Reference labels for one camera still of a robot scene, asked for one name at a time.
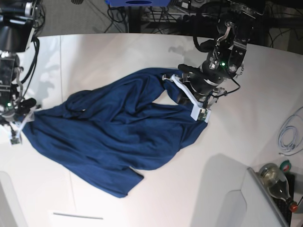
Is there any black tray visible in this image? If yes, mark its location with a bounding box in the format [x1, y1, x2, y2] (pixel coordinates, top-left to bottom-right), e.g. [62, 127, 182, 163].
[272, 173, 295, 226]

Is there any white coiled cable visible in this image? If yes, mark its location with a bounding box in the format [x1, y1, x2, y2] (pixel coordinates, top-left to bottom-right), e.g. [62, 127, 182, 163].
[277, 113, 303, 157]

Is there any blue t-shirt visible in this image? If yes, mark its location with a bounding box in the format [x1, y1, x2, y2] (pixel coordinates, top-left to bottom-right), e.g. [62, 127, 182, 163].
[23, 68, 207, 198]

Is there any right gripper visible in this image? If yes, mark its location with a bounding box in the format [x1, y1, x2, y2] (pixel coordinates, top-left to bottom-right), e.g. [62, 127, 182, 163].
[0, 98, 37, 122]

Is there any blue box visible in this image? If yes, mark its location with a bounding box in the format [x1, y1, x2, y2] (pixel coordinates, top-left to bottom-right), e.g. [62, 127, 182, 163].
[105, 0, 170, 7]

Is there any clear plastic bottle red cap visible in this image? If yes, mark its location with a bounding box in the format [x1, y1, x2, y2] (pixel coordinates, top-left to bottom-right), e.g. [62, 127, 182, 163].
[259, 163, 298, 213]

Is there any green tape roll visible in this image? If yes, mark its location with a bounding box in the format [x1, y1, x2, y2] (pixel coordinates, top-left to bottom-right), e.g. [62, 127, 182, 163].
[279, 160, 292, 173]

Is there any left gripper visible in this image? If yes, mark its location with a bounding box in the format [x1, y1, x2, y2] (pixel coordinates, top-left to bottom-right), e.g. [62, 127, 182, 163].
[178, 61, 230, 103]

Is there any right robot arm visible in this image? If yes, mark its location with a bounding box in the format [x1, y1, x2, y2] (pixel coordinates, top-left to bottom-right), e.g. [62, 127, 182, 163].
[0, 0, 43, 125]

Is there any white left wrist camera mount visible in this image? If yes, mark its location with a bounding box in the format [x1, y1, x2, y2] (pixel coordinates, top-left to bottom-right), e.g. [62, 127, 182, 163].
[162, 74, 211, 123]

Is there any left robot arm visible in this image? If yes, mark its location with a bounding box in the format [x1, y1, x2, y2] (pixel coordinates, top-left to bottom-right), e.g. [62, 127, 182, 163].
[178, 0, 265, 107]

